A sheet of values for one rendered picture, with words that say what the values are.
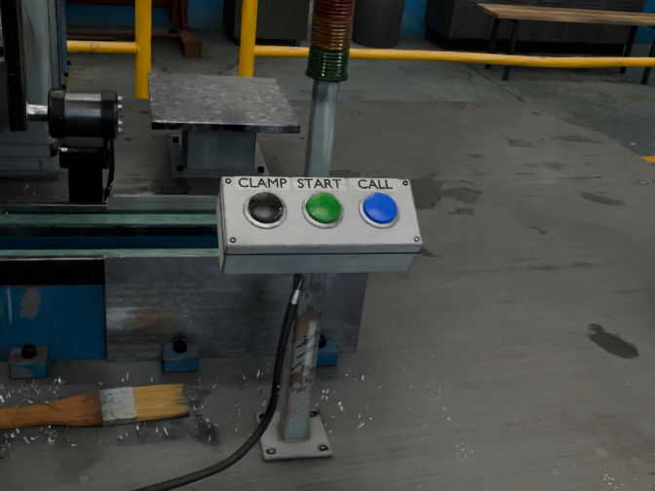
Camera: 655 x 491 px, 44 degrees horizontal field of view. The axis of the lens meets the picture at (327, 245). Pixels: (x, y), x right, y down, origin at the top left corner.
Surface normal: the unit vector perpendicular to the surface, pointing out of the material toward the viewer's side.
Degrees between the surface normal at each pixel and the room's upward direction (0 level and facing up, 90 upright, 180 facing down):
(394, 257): 122
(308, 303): 90
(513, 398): 0
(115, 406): 0
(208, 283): 90
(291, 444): 0
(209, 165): 90
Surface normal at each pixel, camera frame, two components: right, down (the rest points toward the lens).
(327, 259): 0.12, 0.87
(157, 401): 0.13, -0.87
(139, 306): 0.21, 0.47
